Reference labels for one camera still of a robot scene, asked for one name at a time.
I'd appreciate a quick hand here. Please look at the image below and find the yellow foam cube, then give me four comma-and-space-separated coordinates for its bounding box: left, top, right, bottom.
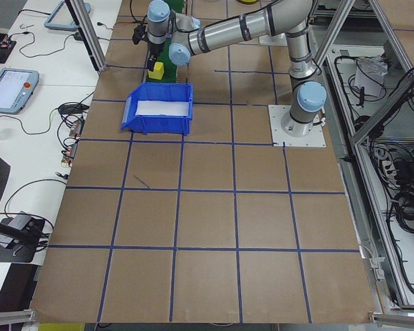
148, 61, 166, 81

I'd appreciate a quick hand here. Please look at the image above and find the green conveyor belt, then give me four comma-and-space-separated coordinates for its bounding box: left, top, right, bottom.
145, 0, 191, 85

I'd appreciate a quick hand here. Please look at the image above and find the blue plastic storage bin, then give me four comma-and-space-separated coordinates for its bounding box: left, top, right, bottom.
119, 81, 195, 135

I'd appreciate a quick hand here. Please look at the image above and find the grey blue teach pendant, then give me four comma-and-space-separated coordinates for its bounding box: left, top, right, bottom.
43, 0, 92, 30
0, 68, 40, 115

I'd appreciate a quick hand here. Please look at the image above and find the small circuit board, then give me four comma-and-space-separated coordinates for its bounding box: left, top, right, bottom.
68, 118, 86, 138
61, 143, 79, 167

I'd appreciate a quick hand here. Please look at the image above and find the white crumpled bag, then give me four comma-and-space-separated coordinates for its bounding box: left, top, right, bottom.
353, 57, 390, 98

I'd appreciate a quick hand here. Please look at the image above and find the white power strip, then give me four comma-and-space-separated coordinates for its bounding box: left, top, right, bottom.
375, 147, 406, 189

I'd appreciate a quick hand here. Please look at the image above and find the aluminium corner bar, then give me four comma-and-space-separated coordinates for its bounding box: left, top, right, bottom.
367, 310, 414, 328
0, 308, 38, 328

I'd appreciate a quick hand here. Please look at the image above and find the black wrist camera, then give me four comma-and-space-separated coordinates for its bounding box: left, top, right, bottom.
132, 23, 148, 46

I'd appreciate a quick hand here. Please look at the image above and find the aluminium profile post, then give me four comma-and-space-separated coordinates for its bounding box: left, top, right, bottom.
63, 0, 108, 72

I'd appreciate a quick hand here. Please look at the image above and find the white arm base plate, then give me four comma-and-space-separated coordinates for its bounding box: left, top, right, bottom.
258, 33, 290, 46
268, 104, 327, 149

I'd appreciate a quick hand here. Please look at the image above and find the V-shaped metal bar frame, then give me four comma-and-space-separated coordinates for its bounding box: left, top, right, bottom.
308, 0, 414, 311

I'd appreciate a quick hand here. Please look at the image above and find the black camera stand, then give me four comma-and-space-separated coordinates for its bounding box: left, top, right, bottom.
0, 212, 46, 263

